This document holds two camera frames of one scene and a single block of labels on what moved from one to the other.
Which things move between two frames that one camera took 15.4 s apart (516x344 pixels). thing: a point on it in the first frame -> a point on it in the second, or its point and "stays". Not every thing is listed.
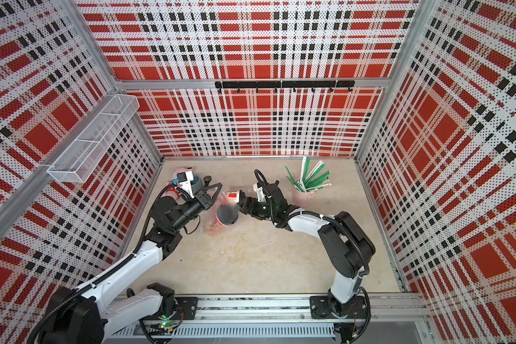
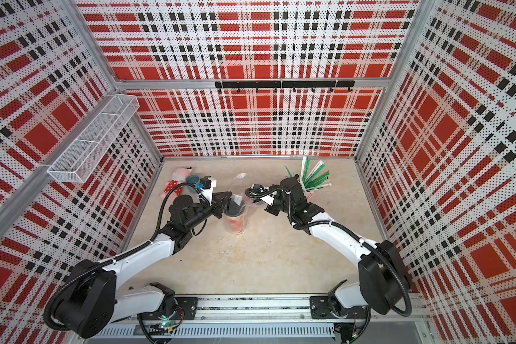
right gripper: (251, 210) -> (271, 210)
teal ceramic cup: (196, 184) stays
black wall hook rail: (276, 84) stays
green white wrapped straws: (311, 181) stays
